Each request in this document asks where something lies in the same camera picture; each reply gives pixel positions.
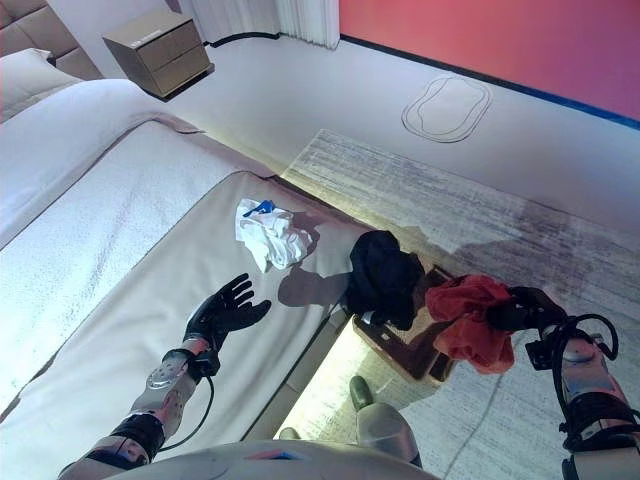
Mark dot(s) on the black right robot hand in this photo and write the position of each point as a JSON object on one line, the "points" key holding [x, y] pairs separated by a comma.
{"points": [[530, 310]]}

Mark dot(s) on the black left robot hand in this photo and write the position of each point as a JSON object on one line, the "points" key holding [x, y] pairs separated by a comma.
{"points": [[220, 315]]}

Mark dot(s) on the red garment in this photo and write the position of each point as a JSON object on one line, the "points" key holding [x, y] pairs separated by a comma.
{"points": [[470, 330]]}

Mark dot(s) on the white garment with blue print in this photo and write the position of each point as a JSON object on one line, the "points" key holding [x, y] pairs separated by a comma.
{"points": [[272, 235]]}

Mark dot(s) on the black garment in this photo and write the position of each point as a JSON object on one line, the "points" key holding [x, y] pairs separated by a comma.
{"points": [[385, 275]]}

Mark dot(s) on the large bed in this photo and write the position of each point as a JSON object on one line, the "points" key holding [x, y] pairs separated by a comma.
{"points": [[125, 360]]}

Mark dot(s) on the woven wicker basket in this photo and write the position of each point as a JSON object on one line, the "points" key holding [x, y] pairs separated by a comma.
{"points": [[400, 345]]}

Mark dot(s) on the grey striped rug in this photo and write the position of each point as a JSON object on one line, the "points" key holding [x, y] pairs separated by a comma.
{"points": [[475, 200]]}

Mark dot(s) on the white textured blanket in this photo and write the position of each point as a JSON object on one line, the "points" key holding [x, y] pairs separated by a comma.
{"points": [[110, 220]]}

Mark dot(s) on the grey robot torso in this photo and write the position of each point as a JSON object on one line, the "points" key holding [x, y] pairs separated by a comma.
{"points": [[250, 462]]}

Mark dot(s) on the silver right robot leg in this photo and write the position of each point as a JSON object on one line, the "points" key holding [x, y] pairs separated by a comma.
{"points": [[385, 430]]}

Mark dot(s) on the small white floor mat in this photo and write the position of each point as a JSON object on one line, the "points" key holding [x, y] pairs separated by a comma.
{"points": [[447, 107]]}

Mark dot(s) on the white duvet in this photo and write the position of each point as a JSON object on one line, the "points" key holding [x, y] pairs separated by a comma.
{"points": [[75, 130]]}

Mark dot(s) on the brown wooden nightstand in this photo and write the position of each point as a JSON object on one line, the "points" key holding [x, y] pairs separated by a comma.
{"points": [[170, 55]]}

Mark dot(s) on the white curtain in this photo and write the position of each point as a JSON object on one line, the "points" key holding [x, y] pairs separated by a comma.
{"points": [[280, 20]]}

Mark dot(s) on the beige pillow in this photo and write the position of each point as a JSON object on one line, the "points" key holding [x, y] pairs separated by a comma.
{"points": [[30, 80]]}

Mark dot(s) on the tufted brown headboard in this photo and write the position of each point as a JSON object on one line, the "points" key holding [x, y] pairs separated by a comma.
{"points": [[35, 30]]}

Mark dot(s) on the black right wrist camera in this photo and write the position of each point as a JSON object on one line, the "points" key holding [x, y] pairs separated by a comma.
{"points": [[539, 354]]}

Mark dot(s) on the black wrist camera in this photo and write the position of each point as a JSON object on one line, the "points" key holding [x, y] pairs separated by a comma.
{"points": [[207, 364], [539, 354]]}

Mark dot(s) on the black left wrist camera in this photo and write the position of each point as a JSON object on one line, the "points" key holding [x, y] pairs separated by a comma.
{"points": [[207, 364]]}

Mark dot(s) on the tan upholstered bed frame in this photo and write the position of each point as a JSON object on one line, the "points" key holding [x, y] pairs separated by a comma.
{"points": [[300, 370]]}

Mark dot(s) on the red wall panel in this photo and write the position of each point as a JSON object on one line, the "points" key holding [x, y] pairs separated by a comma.
{"points": [[500, 35]]}

